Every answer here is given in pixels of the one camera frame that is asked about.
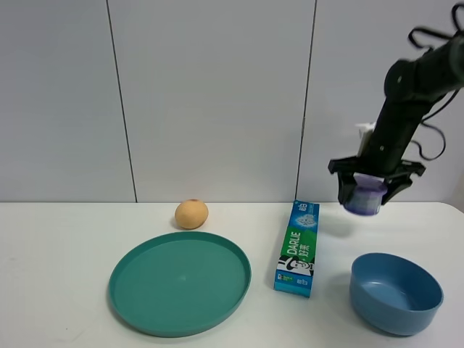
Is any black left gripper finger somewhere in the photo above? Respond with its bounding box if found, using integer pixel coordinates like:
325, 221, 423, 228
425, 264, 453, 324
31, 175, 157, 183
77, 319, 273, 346
381, 175, 413, 205

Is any green blue toothpaste box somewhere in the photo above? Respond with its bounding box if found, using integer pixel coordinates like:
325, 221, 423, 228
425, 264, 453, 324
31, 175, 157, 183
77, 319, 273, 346
274, 200, 320, 298

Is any teal round plate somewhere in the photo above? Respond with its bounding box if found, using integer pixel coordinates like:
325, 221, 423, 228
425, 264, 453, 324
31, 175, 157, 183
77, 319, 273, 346
108, 231, 252, 338

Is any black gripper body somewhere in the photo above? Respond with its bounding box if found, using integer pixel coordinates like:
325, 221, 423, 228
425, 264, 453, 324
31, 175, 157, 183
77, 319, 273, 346
328, 127, 425, 179

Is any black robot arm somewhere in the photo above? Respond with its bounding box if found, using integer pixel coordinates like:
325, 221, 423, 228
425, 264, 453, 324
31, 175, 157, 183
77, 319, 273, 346
328, 30, 463, 204

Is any purple lidded round container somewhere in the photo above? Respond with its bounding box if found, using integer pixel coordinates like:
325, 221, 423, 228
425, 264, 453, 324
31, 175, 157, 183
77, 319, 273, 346
344, 174, 387, 216

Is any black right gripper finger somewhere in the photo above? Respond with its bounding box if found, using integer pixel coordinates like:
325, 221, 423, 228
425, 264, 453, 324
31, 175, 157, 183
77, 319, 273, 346
337, 172, 357, 205

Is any black cable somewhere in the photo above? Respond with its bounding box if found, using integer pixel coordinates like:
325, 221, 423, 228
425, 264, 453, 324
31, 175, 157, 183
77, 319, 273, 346
407, 0, 464, 161

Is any blue plastic bowl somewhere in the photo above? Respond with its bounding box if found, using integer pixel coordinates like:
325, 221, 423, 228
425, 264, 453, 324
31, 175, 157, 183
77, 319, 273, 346
349, 253, 444, 336

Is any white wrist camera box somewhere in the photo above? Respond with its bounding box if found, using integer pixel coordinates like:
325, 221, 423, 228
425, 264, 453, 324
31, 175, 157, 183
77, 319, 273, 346
355, 122, 376, 157

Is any orange round fruit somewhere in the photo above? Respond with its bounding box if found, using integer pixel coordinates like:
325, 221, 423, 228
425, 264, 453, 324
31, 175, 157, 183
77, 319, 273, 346
174, 199, 209, 230

